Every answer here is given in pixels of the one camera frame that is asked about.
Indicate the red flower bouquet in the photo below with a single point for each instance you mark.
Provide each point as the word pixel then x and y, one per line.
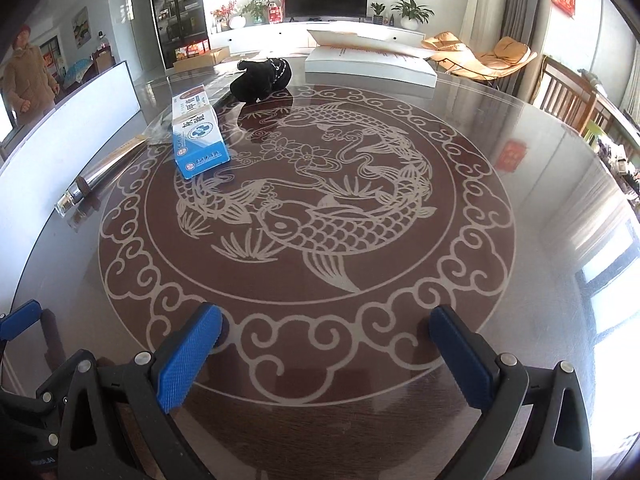
pixel 222 12

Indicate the black glass display cabinet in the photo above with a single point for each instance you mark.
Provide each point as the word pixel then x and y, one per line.
pixel 177 10

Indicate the clear plastic bag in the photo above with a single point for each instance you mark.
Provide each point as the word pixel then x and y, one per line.
pixel 160 125

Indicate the silver tube bottle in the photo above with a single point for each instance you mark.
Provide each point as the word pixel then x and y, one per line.
pixel 100 170

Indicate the plant in white pot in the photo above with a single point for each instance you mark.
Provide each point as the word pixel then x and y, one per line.
pixel 411 12

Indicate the flat white box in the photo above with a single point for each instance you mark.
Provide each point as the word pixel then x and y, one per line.
pixel 370 67

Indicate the white television cabinet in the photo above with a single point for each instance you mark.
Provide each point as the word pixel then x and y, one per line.
pixel 280 36

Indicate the blue food cover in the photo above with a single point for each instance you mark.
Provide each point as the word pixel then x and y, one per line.
pixel 77 70

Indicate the round white vase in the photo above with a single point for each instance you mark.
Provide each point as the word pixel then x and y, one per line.
pixel 237 22

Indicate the small potted plant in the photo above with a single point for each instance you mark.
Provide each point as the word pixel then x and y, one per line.
pixel 377 12

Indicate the leafy green potted plant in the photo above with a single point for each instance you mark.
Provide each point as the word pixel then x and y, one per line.
pixel 256 9

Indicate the wall painting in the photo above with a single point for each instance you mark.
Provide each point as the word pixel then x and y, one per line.
pixel 81 26

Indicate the orange packaged boxes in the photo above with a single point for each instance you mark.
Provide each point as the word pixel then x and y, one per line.
pixel 192 50

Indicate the blue and white box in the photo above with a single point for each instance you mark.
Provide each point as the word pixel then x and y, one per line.
pixel 200 145

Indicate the brown cardboard box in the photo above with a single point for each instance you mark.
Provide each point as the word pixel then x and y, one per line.
pixel 205 57

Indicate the white door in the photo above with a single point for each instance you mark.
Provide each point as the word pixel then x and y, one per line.
pixel 136 25

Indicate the cream curtain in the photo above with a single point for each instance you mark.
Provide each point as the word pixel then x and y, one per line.
pixel 485 5

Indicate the grey curtain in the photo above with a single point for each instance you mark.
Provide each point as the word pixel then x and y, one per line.
pixel 522 10

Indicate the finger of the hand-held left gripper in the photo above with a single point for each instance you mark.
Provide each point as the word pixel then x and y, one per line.
pixel 35 410
pixel 20 319

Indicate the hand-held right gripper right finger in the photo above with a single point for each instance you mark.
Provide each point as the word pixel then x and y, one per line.
pixel 460 360

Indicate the wooden chair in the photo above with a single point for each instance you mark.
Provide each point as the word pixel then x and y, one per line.
pixel 570 95

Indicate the orange lounge chair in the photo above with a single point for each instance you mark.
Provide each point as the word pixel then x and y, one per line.
pixel 505 57
pixel 447 45

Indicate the red gift box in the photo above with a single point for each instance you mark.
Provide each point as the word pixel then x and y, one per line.
pixel 275 13

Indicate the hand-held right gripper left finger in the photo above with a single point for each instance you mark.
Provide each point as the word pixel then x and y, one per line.
pixel 190 355

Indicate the pile of assorted clutter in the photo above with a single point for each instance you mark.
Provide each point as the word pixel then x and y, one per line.
pixel 620 160

